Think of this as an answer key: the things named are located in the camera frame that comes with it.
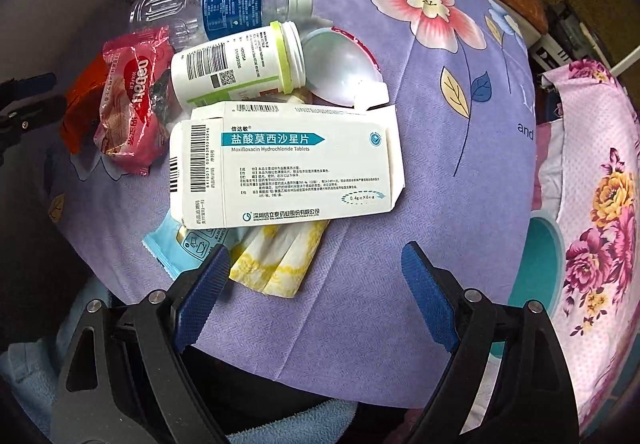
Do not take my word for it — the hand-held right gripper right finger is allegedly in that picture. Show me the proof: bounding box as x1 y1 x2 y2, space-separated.
401 241 577 444

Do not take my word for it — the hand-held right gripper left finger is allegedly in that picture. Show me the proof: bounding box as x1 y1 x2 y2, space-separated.
50 243 232 444

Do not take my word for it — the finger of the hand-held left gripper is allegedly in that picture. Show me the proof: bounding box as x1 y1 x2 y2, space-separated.
0 76 55 97
0 95 67 152

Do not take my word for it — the orange snack wrapper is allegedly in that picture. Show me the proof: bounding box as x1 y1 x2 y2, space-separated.
60 58 110 155

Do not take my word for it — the light blue sachet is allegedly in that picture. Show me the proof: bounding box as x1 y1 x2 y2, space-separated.
142 215 237 281

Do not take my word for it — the yellow and white napkin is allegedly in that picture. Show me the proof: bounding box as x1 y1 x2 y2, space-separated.
227 219 331 299

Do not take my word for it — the pink wafer wrapper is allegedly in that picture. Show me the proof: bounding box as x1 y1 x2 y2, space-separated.
94 24 175 175

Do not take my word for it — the teal plastic bin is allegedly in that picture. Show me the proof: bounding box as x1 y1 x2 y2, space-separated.
507 211 569 311

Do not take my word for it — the white medicine box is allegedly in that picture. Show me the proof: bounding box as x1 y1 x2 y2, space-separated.
167 101 406 229

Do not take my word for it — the white medicine bottle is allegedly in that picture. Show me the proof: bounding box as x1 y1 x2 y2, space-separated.
170 20 306 107

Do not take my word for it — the clear water bottle blue label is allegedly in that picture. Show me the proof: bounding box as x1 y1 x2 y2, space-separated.
129 0 314 52

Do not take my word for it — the purple floral tablecloth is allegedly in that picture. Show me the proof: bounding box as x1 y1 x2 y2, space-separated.
10 0 548 402

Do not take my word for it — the light blue towel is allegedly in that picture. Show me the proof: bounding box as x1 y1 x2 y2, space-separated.
0 281 113 427

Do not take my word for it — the pink floral blanket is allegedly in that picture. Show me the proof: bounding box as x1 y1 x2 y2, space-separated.
530 58 640 427

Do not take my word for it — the black and white storage rack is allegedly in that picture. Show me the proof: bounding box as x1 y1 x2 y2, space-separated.
527 4 640 77

